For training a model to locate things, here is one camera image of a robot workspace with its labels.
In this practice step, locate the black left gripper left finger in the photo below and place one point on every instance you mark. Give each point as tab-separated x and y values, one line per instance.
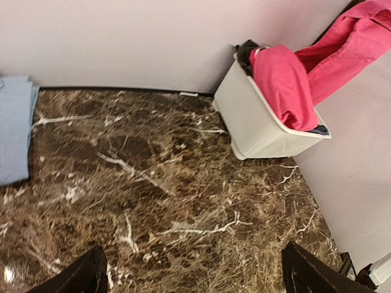
86	274

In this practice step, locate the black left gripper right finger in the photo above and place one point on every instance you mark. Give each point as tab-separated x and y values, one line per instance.
304	272

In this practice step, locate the pink trousers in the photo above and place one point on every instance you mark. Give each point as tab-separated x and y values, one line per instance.
293	83

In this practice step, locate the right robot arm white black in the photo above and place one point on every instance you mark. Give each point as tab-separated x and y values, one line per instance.
371	275

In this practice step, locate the white plastic laundry bin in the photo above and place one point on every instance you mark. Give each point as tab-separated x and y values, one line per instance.
254	129

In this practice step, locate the dark blue garment in bin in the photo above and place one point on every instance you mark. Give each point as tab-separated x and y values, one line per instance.
320	130

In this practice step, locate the folded light blue shirt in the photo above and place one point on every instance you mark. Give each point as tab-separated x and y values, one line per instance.
18	100

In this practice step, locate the black white checkered shirt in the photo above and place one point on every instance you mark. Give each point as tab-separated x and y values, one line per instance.
243	52

